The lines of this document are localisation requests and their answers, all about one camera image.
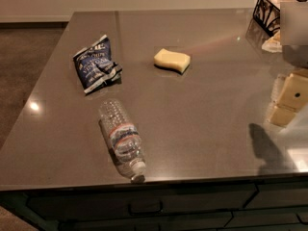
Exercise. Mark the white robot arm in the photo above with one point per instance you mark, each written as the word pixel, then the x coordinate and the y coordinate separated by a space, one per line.
pixel 294 35

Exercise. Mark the yellow sponge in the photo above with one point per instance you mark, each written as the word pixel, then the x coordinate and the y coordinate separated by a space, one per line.
pixel 172 60

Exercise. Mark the dark drawer with handle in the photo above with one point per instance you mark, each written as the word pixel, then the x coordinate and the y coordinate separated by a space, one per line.
pixel 140 203

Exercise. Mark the clear plastic water bottle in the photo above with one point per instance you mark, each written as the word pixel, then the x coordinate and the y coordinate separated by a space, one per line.
pixel 123 138

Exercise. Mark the black wire basket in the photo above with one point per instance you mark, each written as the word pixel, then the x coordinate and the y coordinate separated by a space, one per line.
pixel 267 14

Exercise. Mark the dark right drawer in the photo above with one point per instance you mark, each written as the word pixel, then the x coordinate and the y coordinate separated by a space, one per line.
pixel 280 195

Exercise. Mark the blue chip bag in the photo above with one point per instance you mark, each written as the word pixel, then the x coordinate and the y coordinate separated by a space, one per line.
pixel 95 67

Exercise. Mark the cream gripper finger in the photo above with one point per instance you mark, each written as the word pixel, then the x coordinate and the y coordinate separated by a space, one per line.
pixel 289 95

